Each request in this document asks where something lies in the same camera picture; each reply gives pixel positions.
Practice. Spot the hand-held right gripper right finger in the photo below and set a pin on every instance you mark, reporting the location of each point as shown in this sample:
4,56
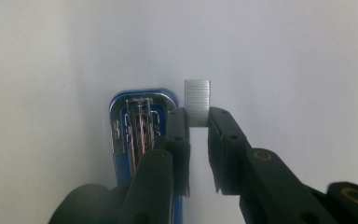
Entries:
230,149

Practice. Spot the strip of silver staples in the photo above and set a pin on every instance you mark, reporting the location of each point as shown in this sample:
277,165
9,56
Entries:
197,102

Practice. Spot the blue stapler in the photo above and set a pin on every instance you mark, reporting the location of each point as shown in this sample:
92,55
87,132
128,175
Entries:
136,124

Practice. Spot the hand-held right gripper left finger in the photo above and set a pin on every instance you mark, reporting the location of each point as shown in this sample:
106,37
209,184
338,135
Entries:
177,146

